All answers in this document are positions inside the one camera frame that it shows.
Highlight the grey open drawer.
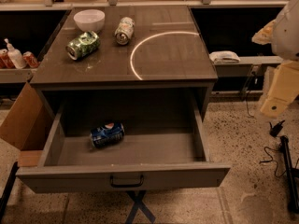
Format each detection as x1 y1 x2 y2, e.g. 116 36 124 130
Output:
17 101 230 193

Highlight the red soda can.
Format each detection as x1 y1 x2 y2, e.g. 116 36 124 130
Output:
23 51 39 68

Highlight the white soap dispenser bottle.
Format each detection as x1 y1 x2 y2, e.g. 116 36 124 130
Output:
5 38 26 69

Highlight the brown cardboard box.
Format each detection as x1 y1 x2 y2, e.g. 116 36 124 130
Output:
0 83 53 167

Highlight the grey shelf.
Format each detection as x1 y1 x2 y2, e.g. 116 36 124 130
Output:
191 6 282 76
0 3 73 85

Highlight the left grey shelf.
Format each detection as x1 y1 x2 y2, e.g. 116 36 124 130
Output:
0 3 73 85

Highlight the grey counter cabinet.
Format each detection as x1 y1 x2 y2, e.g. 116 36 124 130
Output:
30 6 217 119

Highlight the red can at edge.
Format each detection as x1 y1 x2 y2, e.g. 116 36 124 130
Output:
0 49 14 69

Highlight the blue pepsi can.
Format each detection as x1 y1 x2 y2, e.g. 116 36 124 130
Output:
90 122 124 148

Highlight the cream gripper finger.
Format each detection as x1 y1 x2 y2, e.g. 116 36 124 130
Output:
260 61 299 118
251 20 276 45

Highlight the black power adapter cable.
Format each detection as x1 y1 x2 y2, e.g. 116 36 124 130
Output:
244 75 288 179

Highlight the black tripod stand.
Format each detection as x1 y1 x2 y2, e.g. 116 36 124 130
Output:
280 135 299 214

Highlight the black drawer handle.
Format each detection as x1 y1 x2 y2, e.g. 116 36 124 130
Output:
109 175 144 189

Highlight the white bowl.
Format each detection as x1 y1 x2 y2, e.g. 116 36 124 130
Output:
73 9 106 33

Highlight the white green soda can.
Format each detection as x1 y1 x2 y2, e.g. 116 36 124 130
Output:
114 17 135 45

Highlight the right grey shelf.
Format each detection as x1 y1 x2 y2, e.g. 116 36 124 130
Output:
191 6 282 76

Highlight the folded white cloth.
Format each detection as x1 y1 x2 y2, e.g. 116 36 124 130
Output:
209 50 240 63

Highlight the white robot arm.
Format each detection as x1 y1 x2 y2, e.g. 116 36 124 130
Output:
251 0 299 118

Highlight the green crushed soda can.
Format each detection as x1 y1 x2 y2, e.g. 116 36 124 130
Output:
65 31 100 61

